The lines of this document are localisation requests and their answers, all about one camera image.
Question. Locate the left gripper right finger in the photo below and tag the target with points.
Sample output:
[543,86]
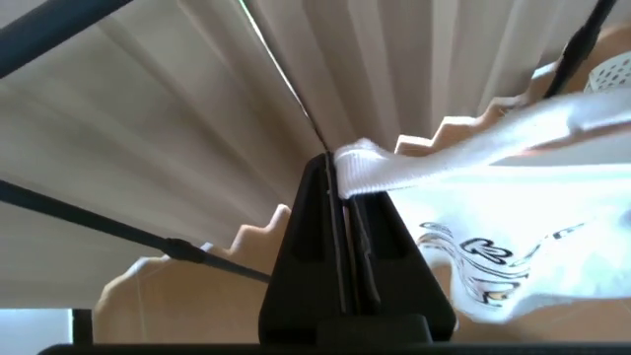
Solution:
[409,301]

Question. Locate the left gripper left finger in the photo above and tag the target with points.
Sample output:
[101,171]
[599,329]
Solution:
[305,296]

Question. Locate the white printed T-shirt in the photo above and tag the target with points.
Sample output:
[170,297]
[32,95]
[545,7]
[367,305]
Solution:
[517,207]

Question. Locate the black clothes rack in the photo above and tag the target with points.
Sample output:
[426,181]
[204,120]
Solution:
[29,29]

